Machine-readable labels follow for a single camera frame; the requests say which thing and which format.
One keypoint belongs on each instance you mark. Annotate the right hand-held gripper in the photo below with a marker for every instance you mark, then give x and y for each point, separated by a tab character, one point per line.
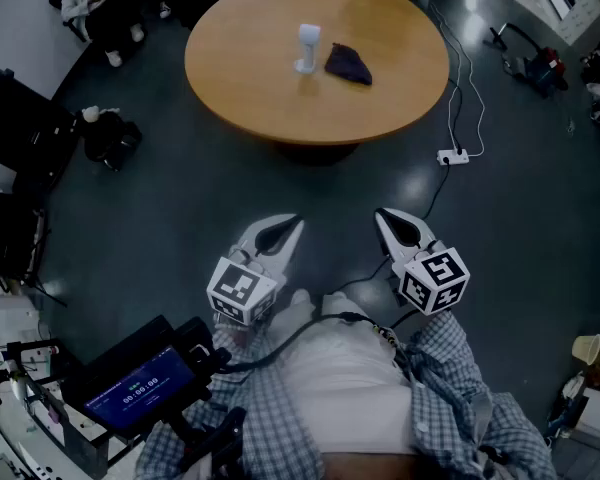
435	280

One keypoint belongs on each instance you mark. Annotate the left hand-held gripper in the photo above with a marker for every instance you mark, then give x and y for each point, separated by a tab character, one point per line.
235	288

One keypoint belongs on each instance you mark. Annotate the dark purple cloth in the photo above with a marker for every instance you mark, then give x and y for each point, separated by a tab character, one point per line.
347	65

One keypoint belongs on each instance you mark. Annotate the person's left forearm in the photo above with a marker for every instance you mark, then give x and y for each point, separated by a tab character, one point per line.
250	363

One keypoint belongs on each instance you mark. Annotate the person's right forearm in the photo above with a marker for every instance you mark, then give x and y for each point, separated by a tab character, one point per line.
450	358

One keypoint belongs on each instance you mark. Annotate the white power strip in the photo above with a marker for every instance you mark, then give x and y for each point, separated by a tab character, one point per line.
450	158

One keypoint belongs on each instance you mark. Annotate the person's torso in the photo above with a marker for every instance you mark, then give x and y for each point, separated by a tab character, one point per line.
345	388

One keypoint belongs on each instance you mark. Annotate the black monitor with blue screen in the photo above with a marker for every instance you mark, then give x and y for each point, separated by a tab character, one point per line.
140	385

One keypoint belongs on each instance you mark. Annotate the beige paper cup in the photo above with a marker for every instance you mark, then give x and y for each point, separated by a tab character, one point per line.
586	349

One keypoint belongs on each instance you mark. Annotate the beige plush toy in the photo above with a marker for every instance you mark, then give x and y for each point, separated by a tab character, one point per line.
94	113

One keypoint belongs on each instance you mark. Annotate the black tripod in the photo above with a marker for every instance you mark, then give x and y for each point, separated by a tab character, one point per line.
42	248

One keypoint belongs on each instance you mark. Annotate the black equipment case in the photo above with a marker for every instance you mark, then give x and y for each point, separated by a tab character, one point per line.
15	118
5	233

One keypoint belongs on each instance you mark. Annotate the cluttered white workbench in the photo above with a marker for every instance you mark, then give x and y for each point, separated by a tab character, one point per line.
10	418

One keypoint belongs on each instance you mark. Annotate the dark table pedestal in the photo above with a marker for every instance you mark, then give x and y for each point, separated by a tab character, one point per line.
320	153

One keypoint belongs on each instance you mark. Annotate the black monitor mount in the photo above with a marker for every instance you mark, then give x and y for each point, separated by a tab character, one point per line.
215	438

